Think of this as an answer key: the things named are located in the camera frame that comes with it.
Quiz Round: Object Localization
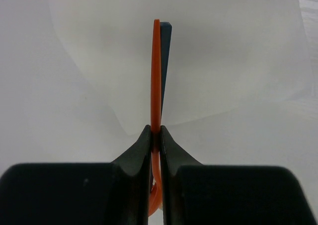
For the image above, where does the white paper napkin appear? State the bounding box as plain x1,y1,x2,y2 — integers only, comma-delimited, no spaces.
48,0,314,135

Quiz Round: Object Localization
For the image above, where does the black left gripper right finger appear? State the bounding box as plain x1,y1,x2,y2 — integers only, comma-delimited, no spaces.
160,126,317,225

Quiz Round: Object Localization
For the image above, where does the dark blue chopstick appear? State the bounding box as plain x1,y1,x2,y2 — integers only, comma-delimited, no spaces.
160,22,172,114

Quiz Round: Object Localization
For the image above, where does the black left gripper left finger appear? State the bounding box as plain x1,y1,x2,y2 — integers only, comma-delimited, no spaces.
0,126,152,225

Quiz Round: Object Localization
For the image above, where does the orange plastic fork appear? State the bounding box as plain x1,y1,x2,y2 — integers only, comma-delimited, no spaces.
149,19,162,216

